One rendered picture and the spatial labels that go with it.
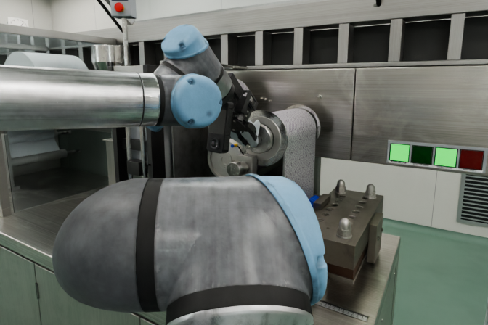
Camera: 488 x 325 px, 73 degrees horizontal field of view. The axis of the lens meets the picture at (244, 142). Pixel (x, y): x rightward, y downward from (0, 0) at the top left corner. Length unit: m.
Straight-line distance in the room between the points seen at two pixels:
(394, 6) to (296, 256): 0.94
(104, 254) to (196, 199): 0.08
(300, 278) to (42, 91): 0.33
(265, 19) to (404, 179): 2.60
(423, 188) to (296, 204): 3.30
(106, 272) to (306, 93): 0.98
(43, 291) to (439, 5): 1.47
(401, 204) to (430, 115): 2.58
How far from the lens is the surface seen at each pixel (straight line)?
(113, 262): 0.28
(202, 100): 0.46
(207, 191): 0.28
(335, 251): 0.85
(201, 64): 0.62
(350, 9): 1.15
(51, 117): 0.44
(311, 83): 1.16
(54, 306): 1.32
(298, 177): 0.97
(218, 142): 0.72
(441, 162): 1.11
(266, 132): 0.84
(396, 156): 1.11
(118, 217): 0.28
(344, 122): 1.13
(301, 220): 0.28
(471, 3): 1.12
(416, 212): 3.64
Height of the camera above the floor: 1.39
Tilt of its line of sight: 10 degrees down
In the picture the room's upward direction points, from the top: straight up
